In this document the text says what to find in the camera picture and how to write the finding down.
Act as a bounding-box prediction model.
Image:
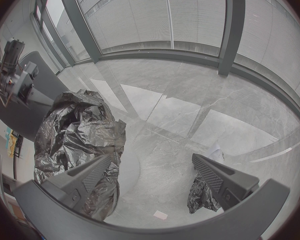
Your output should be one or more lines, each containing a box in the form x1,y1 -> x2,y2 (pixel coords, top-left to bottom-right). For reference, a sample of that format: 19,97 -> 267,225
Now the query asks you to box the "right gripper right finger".
192,153 -> 260,211

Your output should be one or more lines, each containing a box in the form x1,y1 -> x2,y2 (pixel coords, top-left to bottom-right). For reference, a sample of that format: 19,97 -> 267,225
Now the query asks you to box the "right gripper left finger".
41,154 -> 112,209

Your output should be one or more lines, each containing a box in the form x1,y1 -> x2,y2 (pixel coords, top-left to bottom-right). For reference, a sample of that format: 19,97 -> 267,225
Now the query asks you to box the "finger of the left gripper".
27,88 -> 53,106

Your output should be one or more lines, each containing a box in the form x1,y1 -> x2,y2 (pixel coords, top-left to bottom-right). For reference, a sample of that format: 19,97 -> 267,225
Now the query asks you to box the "white paper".
207,144 -> 227,162

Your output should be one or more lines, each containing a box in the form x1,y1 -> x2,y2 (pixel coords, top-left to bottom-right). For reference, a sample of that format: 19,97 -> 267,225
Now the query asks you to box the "black plastic bag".
34,89 -> 127,222

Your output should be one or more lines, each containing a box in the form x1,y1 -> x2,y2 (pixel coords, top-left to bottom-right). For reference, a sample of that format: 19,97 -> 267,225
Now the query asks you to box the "crumpled black plastic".
187,169 -> 222,214

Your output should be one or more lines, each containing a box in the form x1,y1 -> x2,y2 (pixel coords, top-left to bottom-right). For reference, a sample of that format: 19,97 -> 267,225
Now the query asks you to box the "dark grey round chair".
0,50 -> 68,144

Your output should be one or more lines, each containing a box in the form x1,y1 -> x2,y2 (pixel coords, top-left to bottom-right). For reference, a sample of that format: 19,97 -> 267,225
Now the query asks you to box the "window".
30,0 -> 300,124

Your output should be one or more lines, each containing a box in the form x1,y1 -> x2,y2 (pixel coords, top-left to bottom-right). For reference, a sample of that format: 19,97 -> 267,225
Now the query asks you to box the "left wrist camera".
23,61 -> 39,79

